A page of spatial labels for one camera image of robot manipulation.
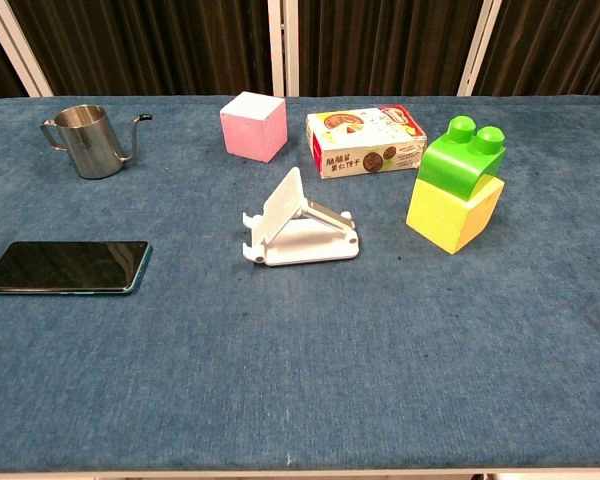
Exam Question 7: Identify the blue table cloth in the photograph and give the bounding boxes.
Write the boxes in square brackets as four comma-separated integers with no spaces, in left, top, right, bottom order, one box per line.
[0,94,600,474]

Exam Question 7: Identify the yellow foam cube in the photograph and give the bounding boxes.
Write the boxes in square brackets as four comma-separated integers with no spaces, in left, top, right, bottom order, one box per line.
[405,174,506,255]

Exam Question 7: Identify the white folding phone stand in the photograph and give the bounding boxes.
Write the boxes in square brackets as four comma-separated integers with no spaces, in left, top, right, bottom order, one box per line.
[241,166,359,267]

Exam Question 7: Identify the green two-stud building block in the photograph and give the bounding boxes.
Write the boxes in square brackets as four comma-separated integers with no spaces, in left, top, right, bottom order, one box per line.
[417,115,507,202]

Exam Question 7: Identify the white frame post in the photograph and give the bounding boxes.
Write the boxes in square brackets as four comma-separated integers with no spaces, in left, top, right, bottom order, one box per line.
[457,0,504,97]
[267,0,300,98]
[0,0,55,98]

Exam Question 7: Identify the pink foam cube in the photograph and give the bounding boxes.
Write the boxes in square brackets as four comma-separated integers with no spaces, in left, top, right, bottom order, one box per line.
[219,91,289,164]

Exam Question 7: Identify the black smartphone with teal edge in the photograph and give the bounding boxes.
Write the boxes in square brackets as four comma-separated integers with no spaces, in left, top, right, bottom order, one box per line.
[0,240,154,296]

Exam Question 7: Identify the white red snack box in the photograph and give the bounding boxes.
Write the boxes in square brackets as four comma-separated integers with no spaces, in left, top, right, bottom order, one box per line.
[305,104,428,180]

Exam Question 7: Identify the steel gooseneck pitcher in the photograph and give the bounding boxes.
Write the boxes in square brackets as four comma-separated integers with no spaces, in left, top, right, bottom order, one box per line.
[39,104,153,180]

